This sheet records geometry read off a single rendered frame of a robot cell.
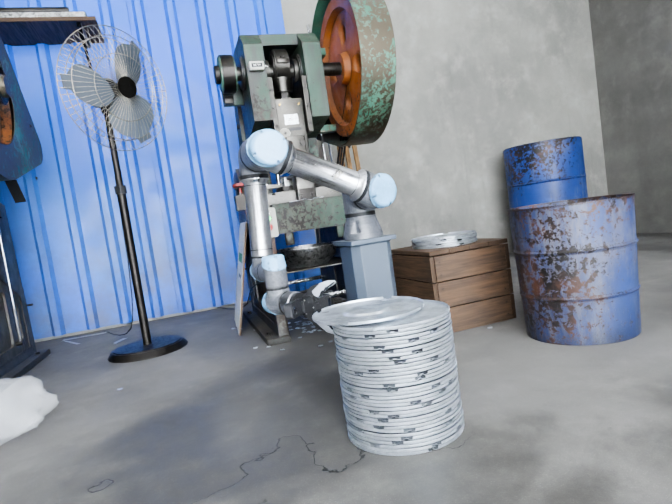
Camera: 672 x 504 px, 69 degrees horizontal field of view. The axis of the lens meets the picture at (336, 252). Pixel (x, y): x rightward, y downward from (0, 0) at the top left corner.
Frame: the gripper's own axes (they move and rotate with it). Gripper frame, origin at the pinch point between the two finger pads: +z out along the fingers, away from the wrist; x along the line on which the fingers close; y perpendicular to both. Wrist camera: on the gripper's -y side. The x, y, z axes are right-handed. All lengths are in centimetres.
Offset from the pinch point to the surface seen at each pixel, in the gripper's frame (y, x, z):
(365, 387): -12.7, 14.7, 20.6
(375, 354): -13.2, 6.1, 25.8
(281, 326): 41, 22, -87
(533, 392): 34, 30, 37
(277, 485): -35.2, 29.7, 13.1
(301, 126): 76, -73, -94
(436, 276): 73, 5, -20
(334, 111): 117, -86, -111
